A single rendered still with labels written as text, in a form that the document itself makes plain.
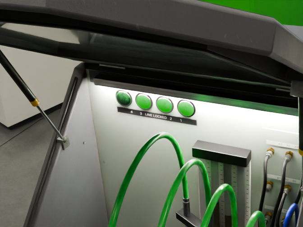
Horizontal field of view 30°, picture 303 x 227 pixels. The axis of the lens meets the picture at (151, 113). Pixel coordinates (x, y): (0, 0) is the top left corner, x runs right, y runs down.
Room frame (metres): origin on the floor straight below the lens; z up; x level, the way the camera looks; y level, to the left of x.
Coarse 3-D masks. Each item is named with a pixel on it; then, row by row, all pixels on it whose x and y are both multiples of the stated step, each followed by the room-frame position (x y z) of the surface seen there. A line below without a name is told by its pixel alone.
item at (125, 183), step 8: (152, 136) 1.04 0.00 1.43; (160, 136) 1.05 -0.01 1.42; (168, 136) 1.09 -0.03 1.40; (144, 144) 1.01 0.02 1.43; (152, 144) 1.02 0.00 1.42; (176, 144) 1.12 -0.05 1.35; (144, 152) 0.99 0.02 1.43; (176, 152) 1.14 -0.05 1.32; (136, 160) 0.97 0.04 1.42; (128, 176) 0.93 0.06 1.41; (184, 176) 1.16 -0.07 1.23; (128, 184) 0.92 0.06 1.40; (184, 184) 1.16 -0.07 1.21; (120, 192) 0.90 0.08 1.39; (184, 192) 1.16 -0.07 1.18; (120, 200) 0.89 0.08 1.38; (184, 200) 1.16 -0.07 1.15; (112, 216) 0.87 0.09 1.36; (112, 224) 0.86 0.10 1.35
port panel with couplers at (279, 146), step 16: (272, 144) 1.14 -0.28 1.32; (288, 144) 1.12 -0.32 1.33; (272, 160) 1.14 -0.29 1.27; (288, 160) 1.09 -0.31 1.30; (272, 176) 1.14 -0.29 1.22; (288, 176) 1.12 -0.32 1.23; (272, 192) 1.14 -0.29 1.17; (288, 192) 1.09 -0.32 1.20; (272, 208) 1.13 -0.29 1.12; (288, 208) 1.12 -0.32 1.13
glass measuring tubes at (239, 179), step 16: (208, 144) 1.21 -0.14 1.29; (208, 160) 1.21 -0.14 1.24; (224, 160) 1.16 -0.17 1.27; (240, 160) 1.14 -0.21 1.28; (208, 176) 1.21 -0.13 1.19; (224, 176) 1.17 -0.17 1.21; (240, 176) 1.15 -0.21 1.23; (224, 192) 1.17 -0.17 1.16; (240, 192) 1.15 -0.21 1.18; (224, 208) 1.19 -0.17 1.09; (240, 208) 1.15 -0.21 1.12; (224, 224) 1.19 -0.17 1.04; (240, 224) 1.15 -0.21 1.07
